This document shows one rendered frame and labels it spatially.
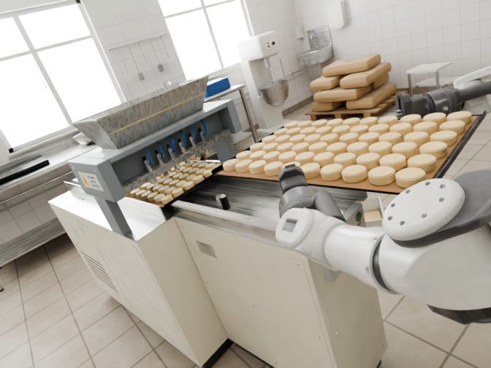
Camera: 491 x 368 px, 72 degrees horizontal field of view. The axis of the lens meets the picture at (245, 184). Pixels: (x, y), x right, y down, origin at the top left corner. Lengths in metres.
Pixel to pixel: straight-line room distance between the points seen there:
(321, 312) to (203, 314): 0.75
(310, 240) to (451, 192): 0.22
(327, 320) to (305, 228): 0.71
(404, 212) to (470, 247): 0.06
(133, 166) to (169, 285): 0.54
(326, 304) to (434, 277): 0.80
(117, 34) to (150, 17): 0.50
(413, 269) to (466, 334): 1.53
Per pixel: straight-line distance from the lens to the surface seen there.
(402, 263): 0.36
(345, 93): 4.79
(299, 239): 0.50
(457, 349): 1.83
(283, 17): 6.21
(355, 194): 1.17
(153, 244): 1.46
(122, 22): 4.76
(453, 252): 0.35
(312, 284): 1.06
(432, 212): 0.33
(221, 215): 1.19
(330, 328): 1.21
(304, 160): 0.86
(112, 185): 1.34
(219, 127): 1.71
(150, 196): 1.56
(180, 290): 1.60
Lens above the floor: 1.43
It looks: 23 degrees down
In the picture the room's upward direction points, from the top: 18 degrees counter-clockwise
